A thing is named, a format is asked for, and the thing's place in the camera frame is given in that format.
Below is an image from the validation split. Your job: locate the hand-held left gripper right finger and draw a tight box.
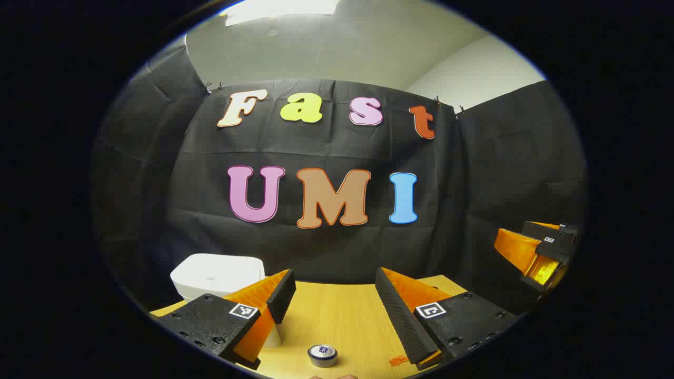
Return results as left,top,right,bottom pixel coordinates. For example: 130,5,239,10
375,267,522,371

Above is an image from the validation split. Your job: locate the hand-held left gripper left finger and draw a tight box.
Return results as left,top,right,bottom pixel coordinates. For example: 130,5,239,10
158,269,296,370

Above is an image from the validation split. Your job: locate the white desktop garbage bin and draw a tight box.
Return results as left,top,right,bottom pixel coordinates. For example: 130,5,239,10
170,254,282,348

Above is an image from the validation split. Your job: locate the silver blue pop can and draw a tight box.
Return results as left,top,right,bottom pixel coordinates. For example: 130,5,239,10
308,344,338,367

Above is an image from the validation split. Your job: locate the wooden desktop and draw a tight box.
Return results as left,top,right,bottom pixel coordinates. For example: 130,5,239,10
150,275,469,379

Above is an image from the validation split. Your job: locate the black backdrop cloth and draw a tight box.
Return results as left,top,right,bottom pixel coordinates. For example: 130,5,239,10
91,45,588,316

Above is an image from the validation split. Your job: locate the ceiling light panel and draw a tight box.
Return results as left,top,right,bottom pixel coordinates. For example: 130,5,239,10
225,0,340,27

